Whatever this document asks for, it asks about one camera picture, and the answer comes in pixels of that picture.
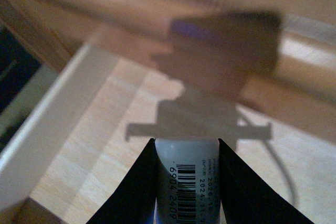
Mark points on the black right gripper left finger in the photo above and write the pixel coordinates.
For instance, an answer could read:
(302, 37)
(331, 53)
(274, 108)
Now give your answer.
(133, 201)

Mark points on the wooden drawer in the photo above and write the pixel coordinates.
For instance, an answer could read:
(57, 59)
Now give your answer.
(258, 73)

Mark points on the white medicine bottle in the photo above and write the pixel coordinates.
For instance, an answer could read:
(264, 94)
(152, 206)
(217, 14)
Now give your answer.
(188, 177)

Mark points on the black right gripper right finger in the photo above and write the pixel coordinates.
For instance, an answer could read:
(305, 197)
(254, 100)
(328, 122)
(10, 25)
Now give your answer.
(246, 197)

